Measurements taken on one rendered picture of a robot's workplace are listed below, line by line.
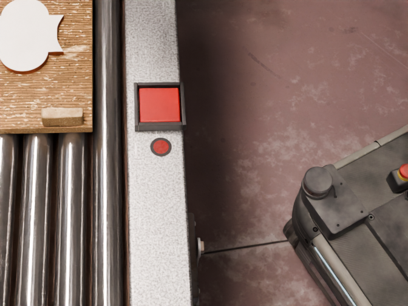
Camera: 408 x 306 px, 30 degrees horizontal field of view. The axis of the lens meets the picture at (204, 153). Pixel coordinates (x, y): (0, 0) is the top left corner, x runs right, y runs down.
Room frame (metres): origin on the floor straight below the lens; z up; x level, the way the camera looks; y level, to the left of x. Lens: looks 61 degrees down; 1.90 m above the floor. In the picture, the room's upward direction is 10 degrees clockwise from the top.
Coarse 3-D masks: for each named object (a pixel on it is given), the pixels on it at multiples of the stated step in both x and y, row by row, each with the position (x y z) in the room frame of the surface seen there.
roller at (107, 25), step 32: (96, 0) 0.78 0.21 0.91; (96, 32) 0.72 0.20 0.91; (96, 64) 0.66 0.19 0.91; (96, 96) 0.60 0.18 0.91; (96, 128) 0.55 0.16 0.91; (96, 160) 0.49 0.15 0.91; (96, 192) 0.44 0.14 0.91; (96, 224) 0.40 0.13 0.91; (96, 256) 0.35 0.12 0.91; (96, 288) 0.31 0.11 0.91
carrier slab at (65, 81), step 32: (0, 0) 0.73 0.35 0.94; (64, 0) 0.75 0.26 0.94; (64, 32) 0.69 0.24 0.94; (0, 64) 0.61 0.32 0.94; (64, 64) 0.63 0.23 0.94; (0, 96) 0.56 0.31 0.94; (32, 96) 0.57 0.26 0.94; (64, 96) 0.58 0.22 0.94; (0, 128) 0.51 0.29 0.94; (32, 128) 0.52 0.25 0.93; (64, 128) 0.53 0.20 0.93
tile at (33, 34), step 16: (16, 0) 0.73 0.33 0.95; (32, 0) 0.73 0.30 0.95; (0, 16) 0.69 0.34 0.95; (16, 16) 0.70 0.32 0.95; (32, 16) 0.70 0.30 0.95; (48, 16) 0.71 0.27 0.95; (0, 32) 0.66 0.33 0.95; (16, 32) 0.67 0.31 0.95; (32, 32) 0.67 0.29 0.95; (48, 32) 0.68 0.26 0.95; (0, 48) 0.64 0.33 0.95; (16, 48) 0.64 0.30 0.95; (32, 48) 0.64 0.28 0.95; (48, 48) 0.65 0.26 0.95; (16, 64) 0.61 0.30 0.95; (32, 64) 0.62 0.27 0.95
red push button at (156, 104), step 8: (144, 88) 0.62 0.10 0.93; (152, 88) 0.62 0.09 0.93; (160, 88) 0.62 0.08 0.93; (168, 88) 0.63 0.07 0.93; (176, 88) 0.63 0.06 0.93; (144, 96) 0.61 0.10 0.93; (152, 96) 0.61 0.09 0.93; (160, 96) 0.61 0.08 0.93; (168, 96) 0.61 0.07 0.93; (176, 96) 0.61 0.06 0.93; (144, 104) 0.59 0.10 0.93; (152, 104) 0.59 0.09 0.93; (160, 104) 0.59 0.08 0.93; (168, 104) 0.60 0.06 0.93; (176, 104) 0.60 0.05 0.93; (144, 112) 0.58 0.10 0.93; (152, 112) 0.58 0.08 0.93; (160, 112) 0.58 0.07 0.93; (168, 112) 0.58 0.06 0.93; (176, 112) 0.59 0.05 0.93; (144, 120) 0.56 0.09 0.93; (152, 120) 0.57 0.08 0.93; (160, 120) 0.57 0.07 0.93; (168, 120) 0.57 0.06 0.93; (176, 120) 0.57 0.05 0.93
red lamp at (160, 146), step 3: (156, 141) 0.54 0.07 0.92; (159, 141) 0.54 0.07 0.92; (162, 141) 0.54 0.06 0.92; (165, 141) 0.54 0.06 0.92; (156, 144) 0.53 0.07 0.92; (159, 144) 0.53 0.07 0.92; (162, 144) 0.54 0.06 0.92; (165, 144) 0.54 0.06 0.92; (156, 147) 0.53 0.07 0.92; (159, 147) 0.53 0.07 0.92; (162, 147) 0.53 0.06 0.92; (165, 147) 0.53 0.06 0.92; (168, 147) 0.53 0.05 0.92; (156, 150) 0.53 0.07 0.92; (159, 150) 0.53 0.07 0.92; (162, 150) 0.53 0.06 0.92; (165, 150) 0.53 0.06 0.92; (159, 153) 0.52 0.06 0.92; (162, 153) 0.52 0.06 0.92
